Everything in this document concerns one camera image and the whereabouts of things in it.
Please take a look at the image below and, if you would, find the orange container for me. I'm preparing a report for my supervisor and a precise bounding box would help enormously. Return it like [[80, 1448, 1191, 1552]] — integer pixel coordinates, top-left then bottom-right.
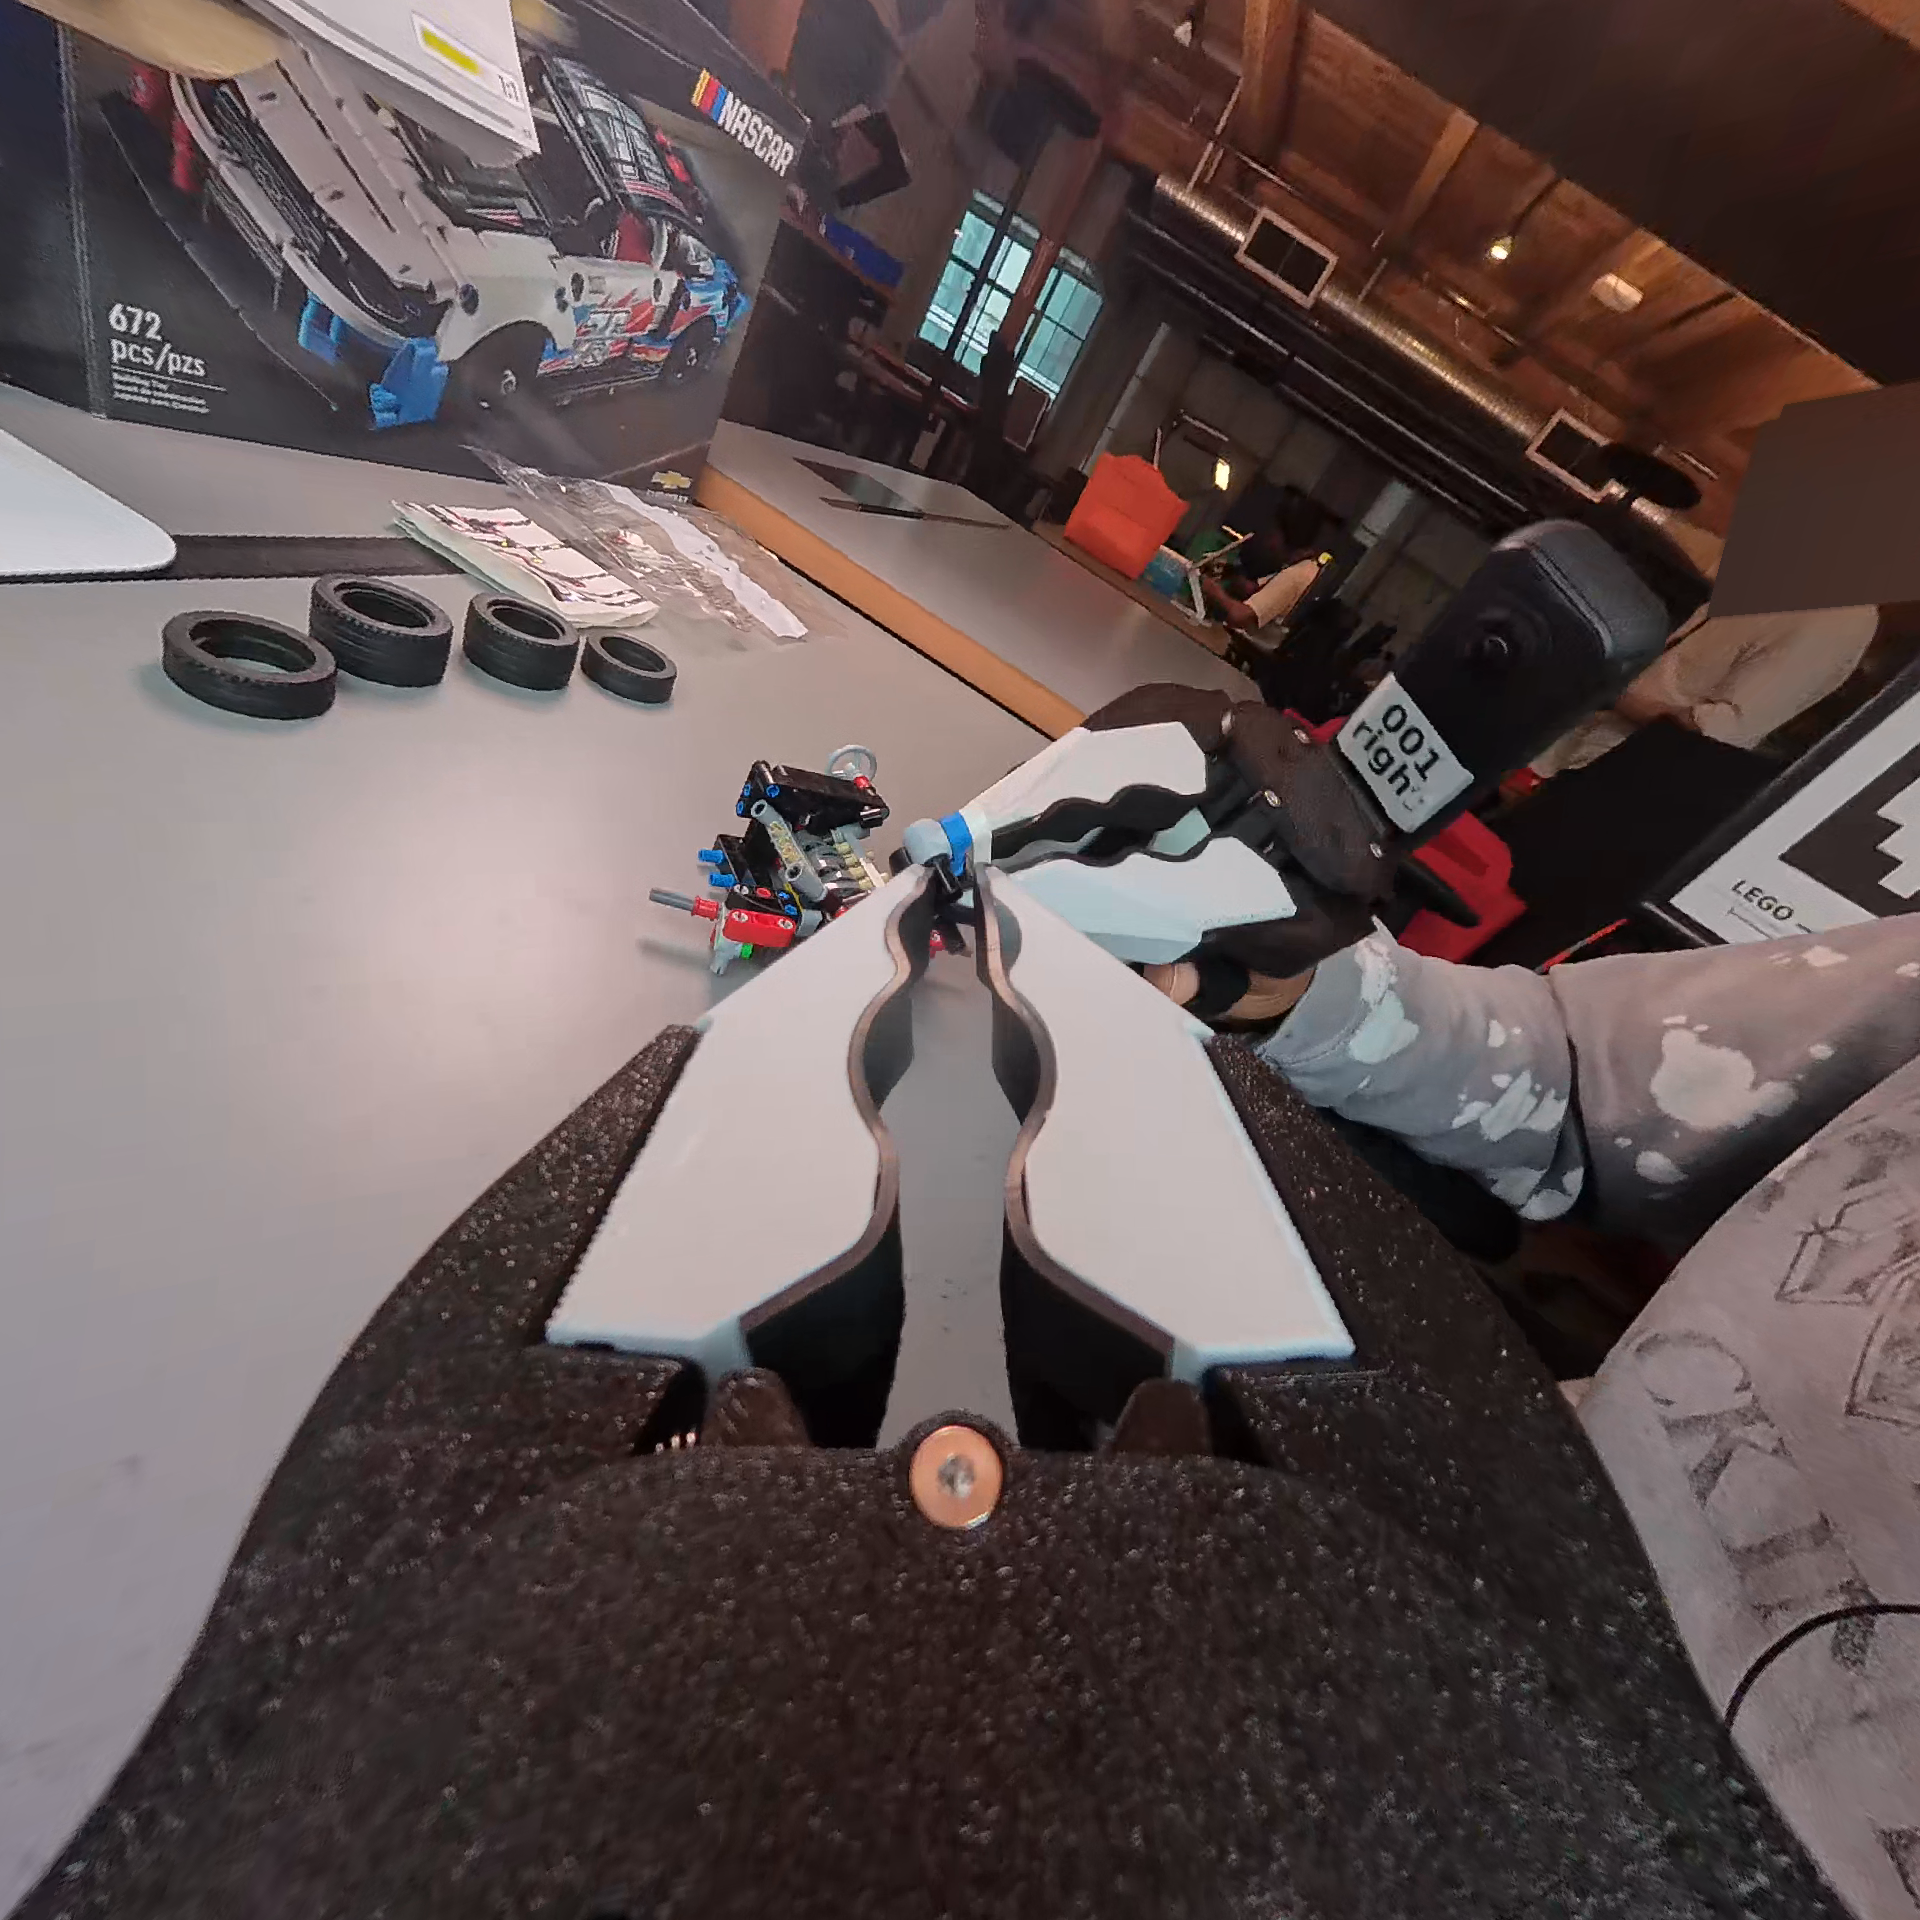
[[1065, 450, 1194, 564]]

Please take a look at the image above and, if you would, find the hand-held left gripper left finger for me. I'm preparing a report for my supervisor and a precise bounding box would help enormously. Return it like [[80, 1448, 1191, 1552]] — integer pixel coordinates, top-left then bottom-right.
[[546, 871, 918, 1373]]

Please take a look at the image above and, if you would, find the sticker sheet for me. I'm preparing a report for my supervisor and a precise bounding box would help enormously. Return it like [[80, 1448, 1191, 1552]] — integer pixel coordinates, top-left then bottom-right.
[[390, 503, 661, 628]]

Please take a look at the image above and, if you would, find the metal ventilation duct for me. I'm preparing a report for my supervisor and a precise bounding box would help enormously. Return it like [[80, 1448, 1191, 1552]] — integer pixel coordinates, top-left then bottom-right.
[[1139, 173, 1774, 526]]

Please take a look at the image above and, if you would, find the black toy tyre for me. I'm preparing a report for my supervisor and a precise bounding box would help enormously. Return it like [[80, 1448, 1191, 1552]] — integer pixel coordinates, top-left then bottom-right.
[[309, 574, 456, 690], [462, 591, 586, 691], [579, 629, 679, 707], [160, 607, 340, 721]]

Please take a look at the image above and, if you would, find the red storage bin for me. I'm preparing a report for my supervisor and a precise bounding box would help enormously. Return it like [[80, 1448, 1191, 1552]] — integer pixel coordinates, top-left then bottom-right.
[[1393, 816, 1528, 961]]

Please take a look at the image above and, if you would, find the wood-edged neighbouring desk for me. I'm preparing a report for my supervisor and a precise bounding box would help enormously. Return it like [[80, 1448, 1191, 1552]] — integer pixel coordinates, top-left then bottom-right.
[[696, 420, 1260, 738]]

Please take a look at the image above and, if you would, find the clear plastic bag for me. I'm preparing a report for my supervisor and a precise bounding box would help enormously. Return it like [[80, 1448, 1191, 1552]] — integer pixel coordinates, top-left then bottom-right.
[[463, 445, 812, 642]]

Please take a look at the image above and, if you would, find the black toy car set box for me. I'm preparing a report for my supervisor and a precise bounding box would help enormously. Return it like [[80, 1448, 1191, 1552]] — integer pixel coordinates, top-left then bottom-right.
[[0, 0, 812, 481]]

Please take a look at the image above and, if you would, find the black hoodie cord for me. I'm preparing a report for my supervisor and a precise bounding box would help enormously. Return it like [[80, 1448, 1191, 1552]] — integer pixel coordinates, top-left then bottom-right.
[[1724, 1606, 1920, 1726]]

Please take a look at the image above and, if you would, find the grey desk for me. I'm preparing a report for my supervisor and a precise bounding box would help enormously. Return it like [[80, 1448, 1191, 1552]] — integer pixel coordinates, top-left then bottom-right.
[[0, 382, 1082, 1920]]

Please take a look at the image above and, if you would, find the building instruction booklet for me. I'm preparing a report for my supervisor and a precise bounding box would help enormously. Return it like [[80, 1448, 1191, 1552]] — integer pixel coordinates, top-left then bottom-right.
[[241, 0, 544, 158]]

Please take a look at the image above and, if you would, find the toy brick assembly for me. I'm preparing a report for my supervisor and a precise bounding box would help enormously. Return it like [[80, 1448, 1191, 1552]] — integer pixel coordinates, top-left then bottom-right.
[[648, 741, 961, 981]]

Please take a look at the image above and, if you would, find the marker pattern poster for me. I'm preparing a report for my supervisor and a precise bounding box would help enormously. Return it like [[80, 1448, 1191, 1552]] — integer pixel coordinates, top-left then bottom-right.
[[1644, 694, 1920, 950]]

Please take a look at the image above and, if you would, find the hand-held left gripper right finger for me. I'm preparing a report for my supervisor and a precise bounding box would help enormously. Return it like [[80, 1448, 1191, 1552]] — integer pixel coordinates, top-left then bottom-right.
[[976, 868, 1361, 1387]]

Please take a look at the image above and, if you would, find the small grey brick piece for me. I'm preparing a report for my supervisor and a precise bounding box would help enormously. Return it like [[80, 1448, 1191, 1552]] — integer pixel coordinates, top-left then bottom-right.
[[896, 807, 992, 961]]

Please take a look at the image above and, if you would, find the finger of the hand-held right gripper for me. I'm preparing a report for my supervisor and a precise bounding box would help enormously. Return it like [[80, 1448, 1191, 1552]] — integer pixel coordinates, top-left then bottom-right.
[[944, 728, 1214, 872], [979, 830, 1301, 973]]

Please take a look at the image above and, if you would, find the person's right forearm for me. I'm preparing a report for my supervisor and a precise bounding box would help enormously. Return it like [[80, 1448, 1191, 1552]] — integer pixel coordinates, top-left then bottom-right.
[[1260, 913, 1920, 1253]]

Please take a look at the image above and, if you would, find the person's right hand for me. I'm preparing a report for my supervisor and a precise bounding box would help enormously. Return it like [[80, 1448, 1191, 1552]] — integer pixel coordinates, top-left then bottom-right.
[[1133, 930, 1389, 1034]]

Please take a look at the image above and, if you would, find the paned window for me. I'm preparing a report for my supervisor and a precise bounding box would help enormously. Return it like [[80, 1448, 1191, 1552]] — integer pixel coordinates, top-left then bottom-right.
[[918, 194, 1102, 396]]

